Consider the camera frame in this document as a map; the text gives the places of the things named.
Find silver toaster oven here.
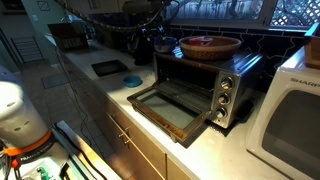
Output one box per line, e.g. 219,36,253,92
154,47,264,128

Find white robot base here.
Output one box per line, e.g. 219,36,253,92
0,64,101,180

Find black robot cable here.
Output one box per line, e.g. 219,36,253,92
54,0,181,33

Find woven wicker basket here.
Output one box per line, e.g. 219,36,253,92
179,36,242,61

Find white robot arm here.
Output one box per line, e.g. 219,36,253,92
122,0,173,14

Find red item in basket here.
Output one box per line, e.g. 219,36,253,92
188,36,213,46

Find black box on counter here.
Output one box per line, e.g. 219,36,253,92
48,23,88,51

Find white microwave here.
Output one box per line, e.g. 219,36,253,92
246,49,320,180

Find black baking tray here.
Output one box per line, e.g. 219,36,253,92
91,60,128,77

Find small blue bowl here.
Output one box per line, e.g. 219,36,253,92
123,76,142,88

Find wooden tray on microwave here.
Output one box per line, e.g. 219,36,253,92
304,23,320,69

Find open glass oven door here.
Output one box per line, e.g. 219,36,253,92
127,82,212,146

